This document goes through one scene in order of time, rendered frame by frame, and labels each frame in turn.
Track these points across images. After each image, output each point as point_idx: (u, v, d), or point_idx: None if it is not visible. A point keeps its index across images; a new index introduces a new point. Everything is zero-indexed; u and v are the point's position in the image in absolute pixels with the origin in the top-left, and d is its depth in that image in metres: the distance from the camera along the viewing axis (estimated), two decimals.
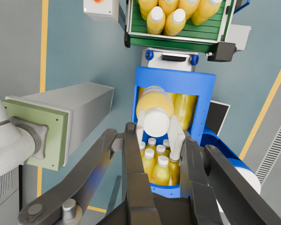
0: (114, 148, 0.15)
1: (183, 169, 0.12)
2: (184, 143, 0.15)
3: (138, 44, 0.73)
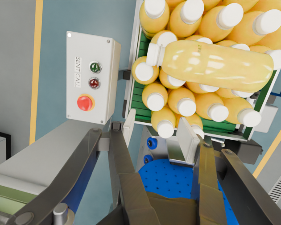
0: (99, 147, 0.14)
1: (196, 173, 0.12)
2: (199, 148, 0.15)
3: None
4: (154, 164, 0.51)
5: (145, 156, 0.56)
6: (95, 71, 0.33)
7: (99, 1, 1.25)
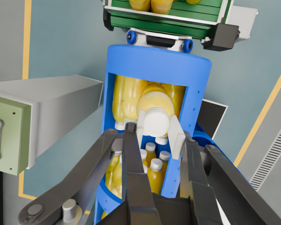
0: (114, 148, 0.15)
1: (183, 169, 0.12)
2: (184, 143, 0.15)
3: (121, 25, 0.60)
4: None
5: None
6: None
7: None
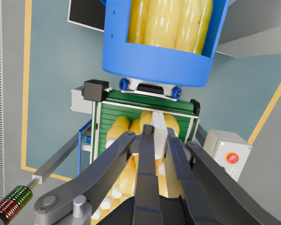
0: (133, 150, 0.15)
1: (169, 167, 0.12)
2: (166, 140, 0.15)
3: (183, 103, 0.66)
4: None
5: None
6: None
7: None
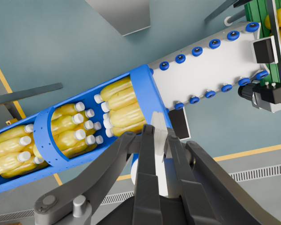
0: (133, 150, 0.15)
1: (169, 167, 0.12)
2: (166, 140, 0.15)
3: (250, 12, 0.66)
4: (152, 76, 0.65)
5: (236, 31, 0.61)
6: None
7: None
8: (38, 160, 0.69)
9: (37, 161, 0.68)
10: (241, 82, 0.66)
